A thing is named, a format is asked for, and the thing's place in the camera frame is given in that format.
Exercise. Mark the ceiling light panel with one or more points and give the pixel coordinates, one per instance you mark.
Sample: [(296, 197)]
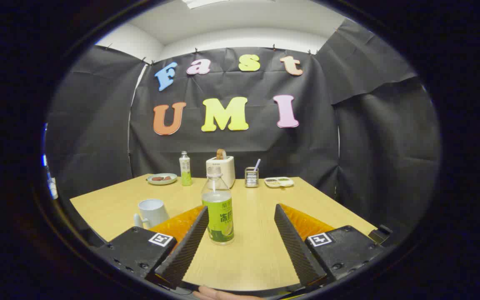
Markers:
[(200, 3)]

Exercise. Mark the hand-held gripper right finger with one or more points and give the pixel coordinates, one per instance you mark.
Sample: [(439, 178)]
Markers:
[(294, 246)]

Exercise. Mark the white toaster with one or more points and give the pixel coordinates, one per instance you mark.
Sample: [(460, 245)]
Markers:
[(227, 168)]

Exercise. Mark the bread slice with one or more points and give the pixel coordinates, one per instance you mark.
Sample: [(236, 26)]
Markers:
[(221, 154)]

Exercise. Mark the white cup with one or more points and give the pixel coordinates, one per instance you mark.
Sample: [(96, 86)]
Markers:
[(152, 210)]

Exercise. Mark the pale green plate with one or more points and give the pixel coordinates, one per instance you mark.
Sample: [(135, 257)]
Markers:
[(161, 181)]

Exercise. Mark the clear juice bottle green label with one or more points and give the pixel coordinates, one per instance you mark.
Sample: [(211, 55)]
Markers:
[(220, 221)]

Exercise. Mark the wooden table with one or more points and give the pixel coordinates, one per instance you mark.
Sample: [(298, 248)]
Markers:
[(256, 250)]

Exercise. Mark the white divided snack tray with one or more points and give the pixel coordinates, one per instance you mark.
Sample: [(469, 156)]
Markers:
[(278, 182)]

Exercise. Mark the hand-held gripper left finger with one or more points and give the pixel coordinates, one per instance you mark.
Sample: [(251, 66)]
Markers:
[(186, 246)]

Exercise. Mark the metal utensil holder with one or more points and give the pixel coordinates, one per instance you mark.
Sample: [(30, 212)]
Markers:
[(251, 178)]

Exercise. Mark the slim capped bottle green label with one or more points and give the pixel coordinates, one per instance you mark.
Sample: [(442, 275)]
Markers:
[(186, 171)]

